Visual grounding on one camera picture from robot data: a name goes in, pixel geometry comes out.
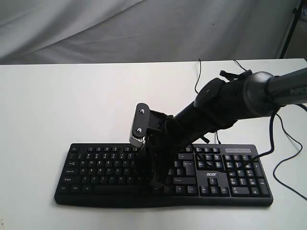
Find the grey black piper robot arm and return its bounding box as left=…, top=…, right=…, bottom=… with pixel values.
left=146, top=69, right=307, bottom=187

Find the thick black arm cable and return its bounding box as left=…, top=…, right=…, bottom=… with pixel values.
left=189, top=105, right=307, bottom=173

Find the black tripod stand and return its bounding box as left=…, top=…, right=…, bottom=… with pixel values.
left=279, top=0, right=304, bottom=59

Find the black acer keyboard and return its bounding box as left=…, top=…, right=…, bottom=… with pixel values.
left=54, top=143, right=273, bottom=208

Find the thin black loose cable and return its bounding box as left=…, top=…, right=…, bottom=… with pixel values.
left=234, top=59, right=307, bottom=201

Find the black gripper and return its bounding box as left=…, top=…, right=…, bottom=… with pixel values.
left=146, top=110, right=193, bottom=187

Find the grey backdrop cloth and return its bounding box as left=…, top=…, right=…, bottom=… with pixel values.
left=0, top=0, right=301, bottom=64

